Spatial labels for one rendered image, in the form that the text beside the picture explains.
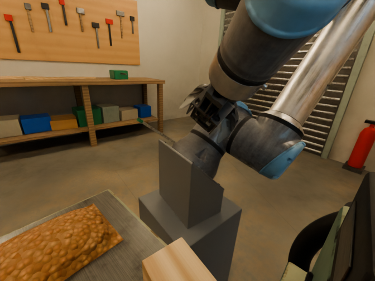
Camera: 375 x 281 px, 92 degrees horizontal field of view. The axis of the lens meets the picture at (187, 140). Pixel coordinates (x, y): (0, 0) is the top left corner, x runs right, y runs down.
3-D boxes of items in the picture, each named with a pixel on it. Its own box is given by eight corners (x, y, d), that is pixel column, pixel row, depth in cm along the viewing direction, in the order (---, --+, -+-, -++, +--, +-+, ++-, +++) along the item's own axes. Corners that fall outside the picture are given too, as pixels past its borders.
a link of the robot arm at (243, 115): (198, 139, 78) (222, 108, 80) (231, 161, 69) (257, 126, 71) (186, 123, 65) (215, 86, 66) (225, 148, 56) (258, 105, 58)
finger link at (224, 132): (214, 150, 48) (207, 126, 42) (226, 136, 50) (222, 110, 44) (224, 155, 46) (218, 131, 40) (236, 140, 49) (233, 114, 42)
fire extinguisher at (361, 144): (364, 169, 219) (386, 121, 197) (360, 174, 208) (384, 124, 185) (345, 163, 232) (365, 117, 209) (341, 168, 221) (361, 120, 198)
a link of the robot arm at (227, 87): (239, 28, 29) (285, 67, 28) (226, 51, 34) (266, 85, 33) (204, 56, 26) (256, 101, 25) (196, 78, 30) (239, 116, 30)
